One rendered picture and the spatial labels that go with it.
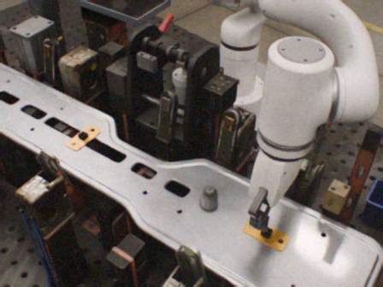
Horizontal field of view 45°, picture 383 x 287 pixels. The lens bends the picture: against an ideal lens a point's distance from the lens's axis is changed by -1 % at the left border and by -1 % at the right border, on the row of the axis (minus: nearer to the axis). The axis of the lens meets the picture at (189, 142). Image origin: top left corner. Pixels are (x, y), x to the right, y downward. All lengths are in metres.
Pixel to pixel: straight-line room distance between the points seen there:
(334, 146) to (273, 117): 0.92
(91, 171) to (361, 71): 0.59
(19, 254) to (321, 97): 0.91
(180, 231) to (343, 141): 0.82
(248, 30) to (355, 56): 0.73
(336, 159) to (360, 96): 0.87
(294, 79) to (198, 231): 0.40
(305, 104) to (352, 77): 0.07
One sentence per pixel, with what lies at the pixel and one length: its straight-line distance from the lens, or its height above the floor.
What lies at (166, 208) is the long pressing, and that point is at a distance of 0.91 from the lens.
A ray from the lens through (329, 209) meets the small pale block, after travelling 0.92.
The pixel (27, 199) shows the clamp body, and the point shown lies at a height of 1.04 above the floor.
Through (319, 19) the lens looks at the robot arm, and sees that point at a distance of 0.69.
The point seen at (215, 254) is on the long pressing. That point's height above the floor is 1.00.
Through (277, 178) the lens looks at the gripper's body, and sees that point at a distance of 0.69.
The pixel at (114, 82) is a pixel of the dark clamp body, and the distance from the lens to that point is 1.15.
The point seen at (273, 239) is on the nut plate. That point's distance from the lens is 0.87.
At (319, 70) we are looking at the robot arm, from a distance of 0.59.
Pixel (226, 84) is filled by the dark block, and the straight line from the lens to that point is 1.01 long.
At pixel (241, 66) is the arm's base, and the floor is 0.93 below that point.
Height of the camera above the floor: 1.71
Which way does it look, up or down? 43 degrees down
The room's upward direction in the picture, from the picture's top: straight up
